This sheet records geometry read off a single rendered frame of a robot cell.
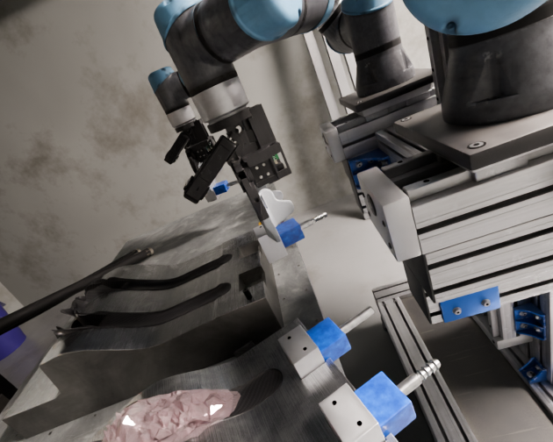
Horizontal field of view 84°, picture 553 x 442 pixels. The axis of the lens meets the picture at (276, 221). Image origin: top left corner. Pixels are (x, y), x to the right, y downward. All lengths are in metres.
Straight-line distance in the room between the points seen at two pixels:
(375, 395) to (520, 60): 0.37
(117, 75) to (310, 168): 1.69
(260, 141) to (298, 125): 2.18
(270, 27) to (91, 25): 2.61
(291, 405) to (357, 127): 0.68
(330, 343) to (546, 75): 0.37
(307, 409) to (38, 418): 0.50
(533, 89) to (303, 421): 0.42
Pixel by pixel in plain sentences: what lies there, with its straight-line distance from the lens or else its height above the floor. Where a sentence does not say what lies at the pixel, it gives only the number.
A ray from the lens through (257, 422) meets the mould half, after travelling 0.42.
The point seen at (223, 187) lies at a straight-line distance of 1.00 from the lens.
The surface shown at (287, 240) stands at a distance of 0.53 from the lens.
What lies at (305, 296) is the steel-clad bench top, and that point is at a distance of 0.60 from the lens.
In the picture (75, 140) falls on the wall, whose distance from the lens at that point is 3.16.
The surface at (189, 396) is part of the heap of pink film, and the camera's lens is 0.42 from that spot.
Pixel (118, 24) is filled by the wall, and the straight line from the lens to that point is 2.88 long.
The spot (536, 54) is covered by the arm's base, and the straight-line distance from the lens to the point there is 0.44.
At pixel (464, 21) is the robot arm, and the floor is 1.16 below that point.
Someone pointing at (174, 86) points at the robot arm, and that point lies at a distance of 0.96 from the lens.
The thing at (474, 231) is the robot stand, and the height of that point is 0.91.
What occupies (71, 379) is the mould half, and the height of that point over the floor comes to 0.88.
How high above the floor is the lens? 1.18
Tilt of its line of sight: 24 degrees down
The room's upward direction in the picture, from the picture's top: 24 degrees counter-clockwise
